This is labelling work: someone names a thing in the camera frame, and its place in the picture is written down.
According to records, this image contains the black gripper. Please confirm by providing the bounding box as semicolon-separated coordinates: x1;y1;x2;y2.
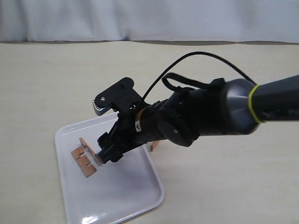
96;93;199;164

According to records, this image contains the wooden notched piece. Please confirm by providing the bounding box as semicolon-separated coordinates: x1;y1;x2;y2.
71;147;97;178
147;140;160;152
79;138;102;166

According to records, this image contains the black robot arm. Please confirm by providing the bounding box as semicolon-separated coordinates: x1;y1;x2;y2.
93;73;299;164

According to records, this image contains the white plastic tray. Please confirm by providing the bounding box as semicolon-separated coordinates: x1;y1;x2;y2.
55;113;164;224

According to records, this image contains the white backdrop cloth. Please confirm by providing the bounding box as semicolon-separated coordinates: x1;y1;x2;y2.
0;0;299;43

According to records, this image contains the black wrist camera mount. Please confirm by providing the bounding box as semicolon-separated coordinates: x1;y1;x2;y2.
93;77;148;116

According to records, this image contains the black cable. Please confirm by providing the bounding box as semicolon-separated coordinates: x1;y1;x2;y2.
141;51;257;101

